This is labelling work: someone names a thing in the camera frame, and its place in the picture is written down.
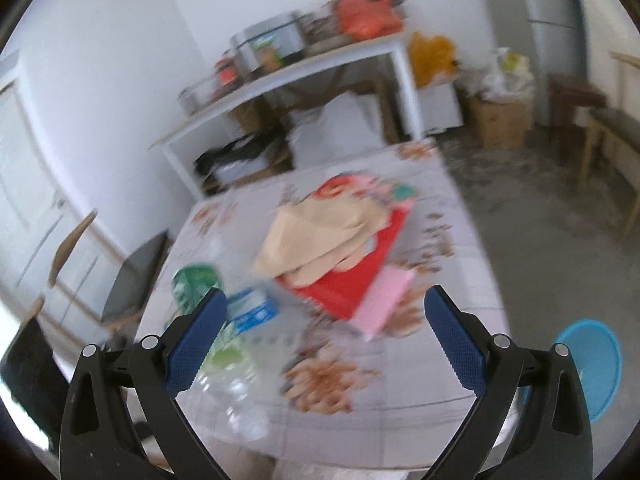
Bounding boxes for white panelled door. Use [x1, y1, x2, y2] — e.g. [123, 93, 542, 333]
[0, 50, 128, 333]

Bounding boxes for floral tablecloth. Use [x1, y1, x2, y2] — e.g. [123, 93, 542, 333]
[134, 140, 512, 472]

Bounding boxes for white plastic bags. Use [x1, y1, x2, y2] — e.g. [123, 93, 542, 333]
[479, 47, 534, 105]

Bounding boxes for pink sponge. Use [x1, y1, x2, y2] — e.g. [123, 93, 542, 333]
[352, 265, 417, 343]

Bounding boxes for orange plastic bag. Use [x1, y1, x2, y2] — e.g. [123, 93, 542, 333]
[331, 0, 407, 42]

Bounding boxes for yellow plastic bag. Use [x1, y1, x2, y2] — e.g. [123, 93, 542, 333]
[408, 32, 459, 89]

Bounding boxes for red jar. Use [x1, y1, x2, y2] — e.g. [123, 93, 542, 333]
[216, 57, 239, 87]

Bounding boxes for white chest freezer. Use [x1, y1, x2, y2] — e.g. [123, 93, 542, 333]
[417, 79, 464, 137]

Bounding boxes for wooden chair black seat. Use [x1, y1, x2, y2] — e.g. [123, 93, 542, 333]
[47, 210, 171, 327]
[579, 51, 640, 237]

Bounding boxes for clear plastic bottle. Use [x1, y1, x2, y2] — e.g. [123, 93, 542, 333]
[195, 325, 271, 442]

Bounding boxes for metal pot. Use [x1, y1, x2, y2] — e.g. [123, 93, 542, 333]
[179, 85, 212, 114]

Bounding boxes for cardboard box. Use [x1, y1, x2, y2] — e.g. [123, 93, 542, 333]
[469, 96, 534, 149]

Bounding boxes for dark wooden stool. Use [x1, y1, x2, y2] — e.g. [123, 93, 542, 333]
[546, 73, 609, 132]

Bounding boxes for green carton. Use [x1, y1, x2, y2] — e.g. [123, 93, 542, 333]
[172, 262, 224, 317]

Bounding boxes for beige cloth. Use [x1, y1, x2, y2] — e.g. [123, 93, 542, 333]
[254, 199, 392, 286]

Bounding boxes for grey refrigerator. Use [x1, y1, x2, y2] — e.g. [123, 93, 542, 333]
[510, 0, 589, 127]

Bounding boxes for blue and white carton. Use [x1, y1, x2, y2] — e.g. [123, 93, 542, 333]
[226, 287, 279, 335]

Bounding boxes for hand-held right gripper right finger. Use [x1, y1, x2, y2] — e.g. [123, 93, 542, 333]
[423, 284, 594, 480]

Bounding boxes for black bag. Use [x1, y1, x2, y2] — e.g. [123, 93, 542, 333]
[194, 132, 282, 177]

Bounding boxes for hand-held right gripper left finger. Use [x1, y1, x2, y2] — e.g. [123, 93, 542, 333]
[59, 286, 230, 480]

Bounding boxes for red packet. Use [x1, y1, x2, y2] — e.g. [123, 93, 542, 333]
[277, 207, 408, 322]

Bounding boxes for colourful printed packet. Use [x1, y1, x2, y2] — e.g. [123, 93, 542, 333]
[310, 172, 420, 213]

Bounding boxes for blue plastic basket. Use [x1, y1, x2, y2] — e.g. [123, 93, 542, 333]
[520, 319, 623, 423]

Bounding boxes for white side table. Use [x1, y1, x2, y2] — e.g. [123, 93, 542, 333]
[149, 32, 427, 197]

